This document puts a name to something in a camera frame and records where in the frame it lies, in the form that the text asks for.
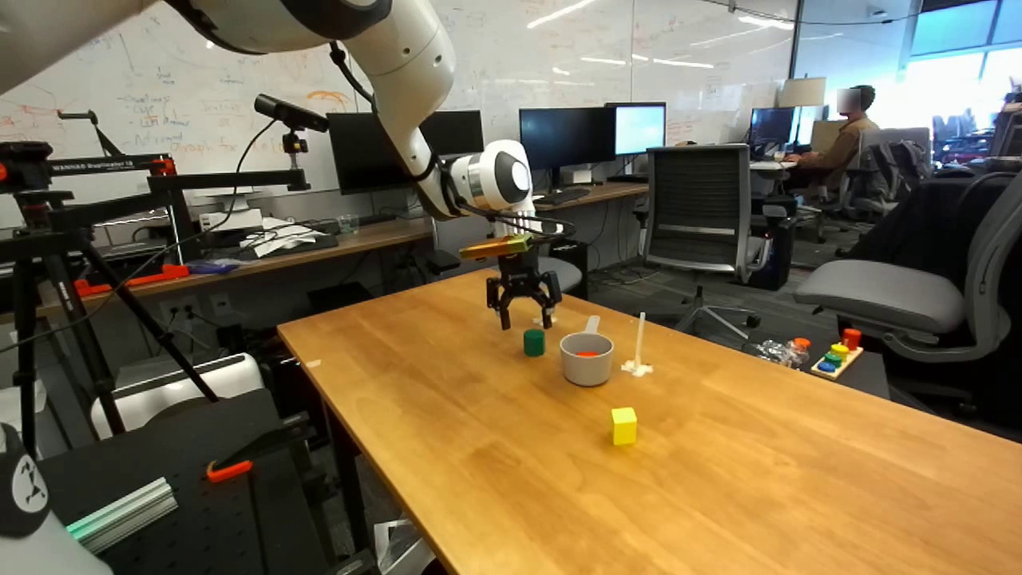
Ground yellow cube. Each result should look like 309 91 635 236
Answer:
607 403 642 450

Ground white plastic housing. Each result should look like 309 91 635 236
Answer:
85 353 268 444

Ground black mesh office chair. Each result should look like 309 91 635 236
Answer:
638 141 795 344

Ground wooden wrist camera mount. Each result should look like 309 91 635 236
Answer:
457 233 549 266

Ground beige lamp shade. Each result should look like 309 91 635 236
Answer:
773 75 832 112

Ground clear plastic stick stand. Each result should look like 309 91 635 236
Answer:
618 311 658 385

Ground orange clamp bar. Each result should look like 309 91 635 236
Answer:
71 262 199 303

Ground grey upholstered office chair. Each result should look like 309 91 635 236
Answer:
420 212 588 296

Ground white papers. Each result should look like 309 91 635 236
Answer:
232 213 333 262

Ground light grey cushioned office chair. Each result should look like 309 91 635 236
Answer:
792 171 1022 372

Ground seated person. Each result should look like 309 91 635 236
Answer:
773 85 881 208

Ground dark distant office chair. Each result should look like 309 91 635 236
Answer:
841 125 936 220

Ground orange handle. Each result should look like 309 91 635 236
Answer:
201 456 260 488

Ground grey mug cup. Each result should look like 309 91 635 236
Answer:
555 315 621 389

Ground black tripod with boom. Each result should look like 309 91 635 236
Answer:
0 105 313 459

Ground large black case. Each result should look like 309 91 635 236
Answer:
43 388 340 575

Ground black cap white logo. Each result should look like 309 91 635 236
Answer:
0 423 52 545

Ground long wooden desk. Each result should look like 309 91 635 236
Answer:
35 179 651 324

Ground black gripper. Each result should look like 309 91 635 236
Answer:
481 251 565 334

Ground large black monitor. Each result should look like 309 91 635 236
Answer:
324 109 485 200

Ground small distant monitor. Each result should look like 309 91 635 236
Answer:
744 105 798 167

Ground black camera on boom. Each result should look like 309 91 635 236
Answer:
248 91 333 139

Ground clear plastic bag toy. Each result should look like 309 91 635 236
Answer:
753 334 816 372

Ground shiny metal cylinder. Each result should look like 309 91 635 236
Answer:
61 472 181 561

